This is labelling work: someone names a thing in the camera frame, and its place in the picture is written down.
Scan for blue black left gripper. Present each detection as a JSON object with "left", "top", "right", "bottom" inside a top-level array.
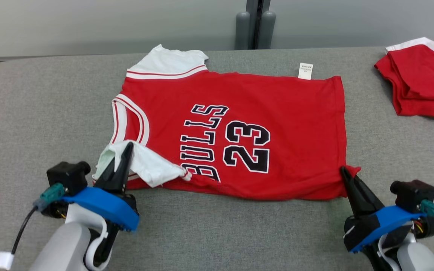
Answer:
[{"left": 41, "top": 142, "right": 140, "bottom": 232}]

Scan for black left cable teal plug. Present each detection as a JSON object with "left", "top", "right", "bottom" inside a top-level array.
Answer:
[{"left": 11, "top": 183, "right": 66, "bottom": 256}]

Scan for grey partition post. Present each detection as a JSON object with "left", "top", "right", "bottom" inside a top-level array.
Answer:
[{"left": 245, "top": 0, "right": 271, "bottom": 50}]

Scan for red white Bulls jersey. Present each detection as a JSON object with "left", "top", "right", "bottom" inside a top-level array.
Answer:
[{"left": 92, "top": 44, "right": 361, "bottom": 201}]

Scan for red shorts with white waistband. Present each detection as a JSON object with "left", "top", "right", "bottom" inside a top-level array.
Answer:
[{"left": 374, "top": 37, "right": 434, "bottom": 119}]

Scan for grey rounded cylinder foot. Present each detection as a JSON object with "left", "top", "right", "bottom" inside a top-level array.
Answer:
[
  {"left": 257, "top": 11, "right": 277, "bottom": 50},
  {"left": 235, "top": 11, "right": 251, "bottom": 50}
]

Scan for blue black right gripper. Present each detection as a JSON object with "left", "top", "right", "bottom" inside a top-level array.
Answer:
[{"left": 340, "top": 166, "right": 434, "bottom": 253}]

